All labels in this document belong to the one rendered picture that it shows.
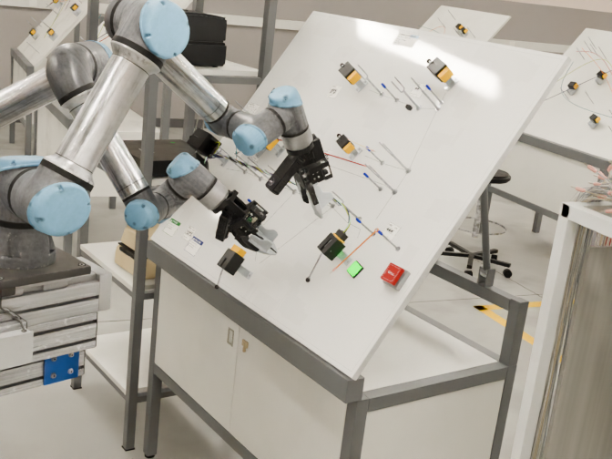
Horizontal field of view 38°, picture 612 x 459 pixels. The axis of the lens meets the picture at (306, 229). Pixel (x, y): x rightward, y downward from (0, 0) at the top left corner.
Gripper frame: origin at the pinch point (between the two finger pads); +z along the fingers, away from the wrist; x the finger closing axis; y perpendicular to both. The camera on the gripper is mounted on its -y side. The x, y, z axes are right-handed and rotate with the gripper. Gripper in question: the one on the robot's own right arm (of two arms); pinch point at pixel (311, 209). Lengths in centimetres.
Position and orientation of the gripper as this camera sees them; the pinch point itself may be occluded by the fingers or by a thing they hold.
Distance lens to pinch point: 235.5
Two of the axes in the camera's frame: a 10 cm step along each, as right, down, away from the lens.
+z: 2.5, 7.6, 6.0
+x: -4.1, -4.8, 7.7
